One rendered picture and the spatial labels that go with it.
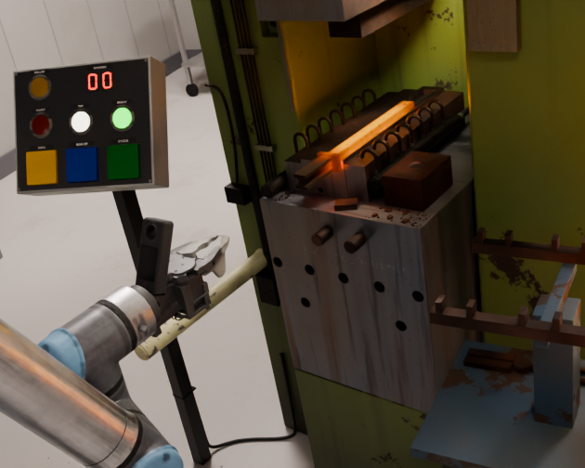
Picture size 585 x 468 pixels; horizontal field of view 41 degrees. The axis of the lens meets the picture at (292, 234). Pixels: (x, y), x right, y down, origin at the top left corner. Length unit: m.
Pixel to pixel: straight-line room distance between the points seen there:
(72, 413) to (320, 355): 0.88
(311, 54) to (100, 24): 4.06
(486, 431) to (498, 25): 0.68
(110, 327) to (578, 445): 0.73
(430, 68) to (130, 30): 4.26
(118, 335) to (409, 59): 1.09
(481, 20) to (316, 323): 0.72
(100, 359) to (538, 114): 0.85
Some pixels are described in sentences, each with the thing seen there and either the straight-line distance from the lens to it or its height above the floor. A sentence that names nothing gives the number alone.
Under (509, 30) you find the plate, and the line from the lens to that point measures 1.40.
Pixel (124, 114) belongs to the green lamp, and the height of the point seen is 1.10.
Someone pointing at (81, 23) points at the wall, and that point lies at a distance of 5.58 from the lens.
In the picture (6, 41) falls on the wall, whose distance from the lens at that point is 5.08.
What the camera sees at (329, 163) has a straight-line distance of 1.52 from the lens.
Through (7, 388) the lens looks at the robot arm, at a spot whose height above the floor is 1.09.
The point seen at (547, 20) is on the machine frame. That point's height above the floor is 1.23.
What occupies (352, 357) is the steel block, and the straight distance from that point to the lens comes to 1.70.
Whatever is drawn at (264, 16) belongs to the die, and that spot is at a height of 1.28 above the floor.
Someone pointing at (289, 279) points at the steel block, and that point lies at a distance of 1.69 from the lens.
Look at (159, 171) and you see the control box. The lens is 1.72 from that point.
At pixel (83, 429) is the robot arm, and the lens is 1.01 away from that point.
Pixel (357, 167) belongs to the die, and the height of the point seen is 0.99.
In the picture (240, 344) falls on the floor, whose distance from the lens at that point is 2.79.
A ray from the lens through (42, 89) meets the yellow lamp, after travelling 1.85.
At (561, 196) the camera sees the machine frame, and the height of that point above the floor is 0.91.
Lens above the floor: 1.59
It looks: 28 degrees down
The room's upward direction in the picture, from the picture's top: 11 degrees counter-clockwise
